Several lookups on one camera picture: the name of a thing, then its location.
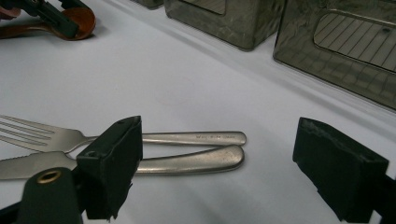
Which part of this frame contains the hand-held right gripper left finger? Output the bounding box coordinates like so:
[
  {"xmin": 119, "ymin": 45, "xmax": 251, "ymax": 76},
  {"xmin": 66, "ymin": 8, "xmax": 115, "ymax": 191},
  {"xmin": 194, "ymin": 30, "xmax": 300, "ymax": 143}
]
[{"xmin": 76, "ymin": 115, "xmax": 144, "ymax": 220}]

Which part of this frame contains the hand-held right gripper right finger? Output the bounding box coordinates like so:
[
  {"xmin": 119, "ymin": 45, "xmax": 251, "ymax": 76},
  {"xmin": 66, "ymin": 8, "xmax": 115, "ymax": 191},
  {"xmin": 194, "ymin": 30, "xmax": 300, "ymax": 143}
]
[{"xmin": 292, "ymin": 117, "xmax": 390, "ymax": 223}]

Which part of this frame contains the brown wooden spoon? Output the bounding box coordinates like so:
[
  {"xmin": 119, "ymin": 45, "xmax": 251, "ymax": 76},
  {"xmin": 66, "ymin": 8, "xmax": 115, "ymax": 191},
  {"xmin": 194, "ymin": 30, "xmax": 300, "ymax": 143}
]
[{"xmin": 0, "ymin": 7, "xmax": 97, "ymax": 42}]

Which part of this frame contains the clear smoky plastic bin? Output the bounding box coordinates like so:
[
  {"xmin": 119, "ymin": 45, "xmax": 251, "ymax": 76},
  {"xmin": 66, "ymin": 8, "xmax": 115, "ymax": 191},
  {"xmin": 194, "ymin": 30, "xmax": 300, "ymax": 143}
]
[
  {"xmin": 130, "ymin": 0, "xmax": 165, "ymax": 10},
  {"xmin": 163, "ymin": 0, "xmax": 287, "ymax": 51},
  {"xmin": 273, "ymin": 0, "xmax": 396, "ymax": 111}
]

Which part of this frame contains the silver metal table knife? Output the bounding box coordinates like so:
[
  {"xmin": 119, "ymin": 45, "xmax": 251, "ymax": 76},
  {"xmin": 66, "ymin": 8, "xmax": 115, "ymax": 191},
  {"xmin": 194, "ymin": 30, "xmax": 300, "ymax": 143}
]
[{"xmin": 0, "ymin": 144, "xmax": 246, "ymax": 181}]

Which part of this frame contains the silver metal fork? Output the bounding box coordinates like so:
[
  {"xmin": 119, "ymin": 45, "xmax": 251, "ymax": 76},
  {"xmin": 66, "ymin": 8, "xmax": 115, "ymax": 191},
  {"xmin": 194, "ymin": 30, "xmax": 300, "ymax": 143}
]
[{"xmin": 0, "ymin": 114, "xmax": 248, "ymax": 153}]

